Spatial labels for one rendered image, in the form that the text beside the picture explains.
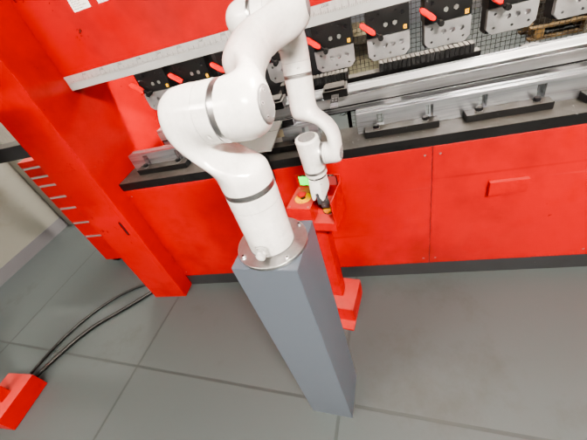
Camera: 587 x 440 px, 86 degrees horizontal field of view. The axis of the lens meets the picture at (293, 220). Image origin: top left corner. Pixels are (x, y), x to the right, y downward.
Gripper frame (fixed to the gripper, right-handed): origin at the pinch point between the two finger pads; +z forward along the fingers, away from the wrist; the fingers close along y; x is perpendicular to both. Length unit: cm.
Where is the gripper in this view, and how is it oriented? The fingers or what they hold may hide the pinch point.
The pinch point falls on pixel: (325, 202)
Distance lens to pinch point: 129.8
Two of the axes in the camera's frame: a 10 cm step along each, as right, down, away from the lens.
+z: 2.8, 6.8, 6.8
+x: 9.1, 0.4, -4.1
